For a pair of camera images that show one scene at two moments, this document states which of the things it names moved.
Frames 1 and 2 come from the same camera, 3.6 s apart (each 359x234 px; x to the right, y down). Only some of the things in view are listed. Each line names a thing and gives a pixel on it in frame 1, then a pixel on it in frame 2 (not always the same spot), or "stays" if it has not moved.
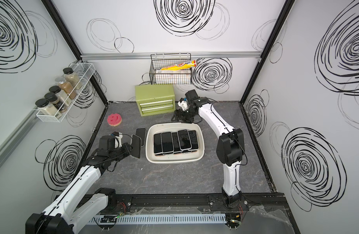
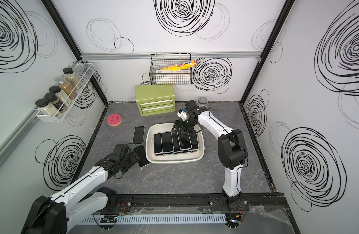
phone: x=141 y=132 stays
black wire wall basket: x=170 y=68 stays
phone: x=136 y=144 to x=141 y=151
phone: x=184 y=139 stays
